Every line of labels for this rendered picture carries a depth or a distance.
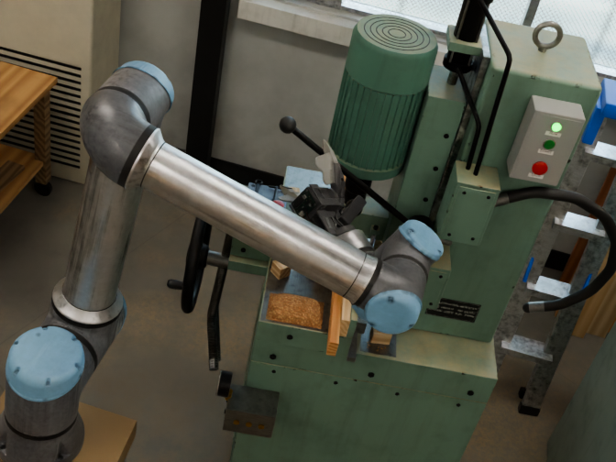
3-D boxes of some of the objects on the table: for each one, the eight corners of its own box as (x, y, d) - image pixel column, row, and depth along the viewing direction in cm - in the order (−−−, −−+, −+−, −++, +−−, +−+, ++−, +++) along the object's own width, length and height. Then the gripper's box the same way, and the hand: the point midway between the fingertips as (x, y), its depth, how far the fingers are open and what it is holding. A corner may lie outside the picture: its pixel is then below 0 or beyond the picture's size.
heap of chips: (269, 292, 201) (271, 283, 199) (324, 302, 201) (326, 293, 200) (265, 319, 194) (267, 310, 192) (321, 329, 195) (324, 320, 193)
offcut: (290, 275, 206) (291, 265, 204) (279, 280, 204) (280, 269, 202) (280, 267, 208) (283, 257, 206) (269, 270, 206) (271, 260, 204)
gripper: (357, 210, 166) (310, 129, 174) (294, 269, 177) (252, 191, 185) (384, 210, 173) (337, 132, 180) (323, 268, 183) (280, 192, 191)
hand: (303, 162), depth 185 cm, fingers open, 14 cm apart
